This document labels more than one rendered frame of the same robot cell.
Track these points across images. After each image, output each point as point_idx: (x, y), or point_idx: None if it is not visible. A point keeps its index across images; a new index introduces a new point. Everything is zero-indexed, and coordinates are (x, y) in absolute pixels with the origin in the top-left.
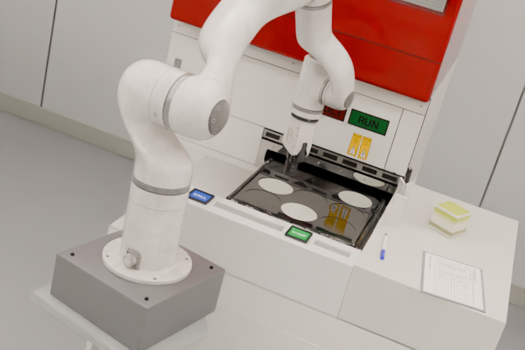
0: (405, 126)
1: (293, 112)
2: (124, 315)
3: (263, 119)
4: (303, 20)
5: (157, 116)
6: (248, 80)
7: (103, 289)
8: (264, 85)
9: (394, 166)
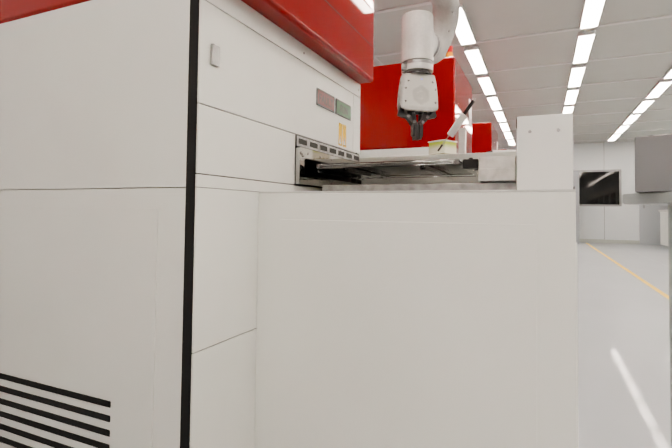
0: (355, 109)
1: (427, 66)
2: None
3: (294, 123)
4: None
5: None
6: (279, 75)
7: None
8: (289, 81)
9: (355, 147)
